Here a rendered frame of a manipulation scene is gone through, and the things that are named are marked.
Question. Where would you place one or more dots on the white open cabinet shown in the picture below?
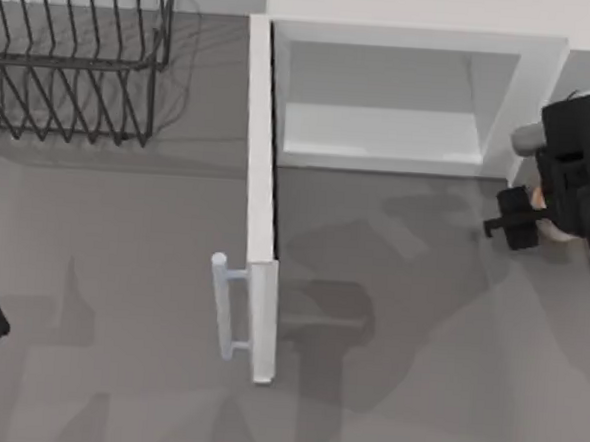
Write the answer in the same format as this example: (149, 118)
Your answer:
(380, 131)

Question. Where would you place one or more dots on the pale grey rounded box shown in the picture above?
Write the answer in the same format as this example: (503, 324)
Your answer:
(526, 139)

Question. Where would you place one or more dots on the pale peach round object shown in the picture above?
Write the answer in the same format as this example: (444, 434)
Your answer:
(557, 232)

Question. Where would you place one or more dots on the white cabinet door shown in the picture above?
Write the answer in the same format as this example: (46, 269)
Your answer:
(260, 179)

